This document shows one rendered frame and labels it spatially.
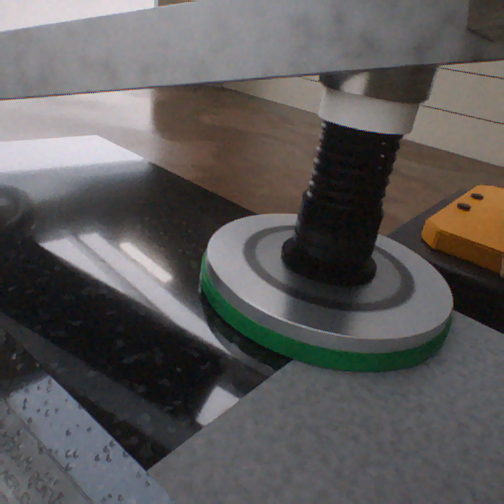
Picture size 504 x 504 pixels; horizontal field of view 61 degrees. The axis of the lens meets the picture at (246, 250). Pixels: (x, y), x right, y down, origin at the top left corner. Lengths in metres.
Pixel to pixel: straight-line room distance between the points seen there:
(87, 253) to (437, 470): 0.31
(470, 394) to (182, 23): 0.31
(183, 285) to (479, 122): 6.21
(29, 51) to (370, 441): 0.36
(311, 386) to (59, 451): 0.15
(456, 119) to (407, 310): 6.25
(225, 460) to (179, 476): 0.02
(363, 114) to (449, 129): 6.29
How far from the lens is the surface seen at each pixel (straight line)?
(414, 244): 0.86
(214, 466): 0.24
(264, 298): 0.31
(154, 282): 0.37
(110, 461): 0.25
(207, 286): 0.34
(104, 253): 0.41
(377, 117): 0.31
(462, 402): 0.33
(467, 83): 6.55
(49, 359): 0.30
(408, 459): 0.28
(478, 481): 0.29
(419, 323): 0.34
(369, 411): 0.29
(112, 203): 0.52
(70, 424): 0.27
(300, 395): 0.28
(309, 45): 0.29
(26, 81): 0.40
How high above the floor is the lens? 1.05
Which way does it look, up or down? 27 degrees down
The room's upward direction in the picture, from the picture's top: 9 degrees clockwise
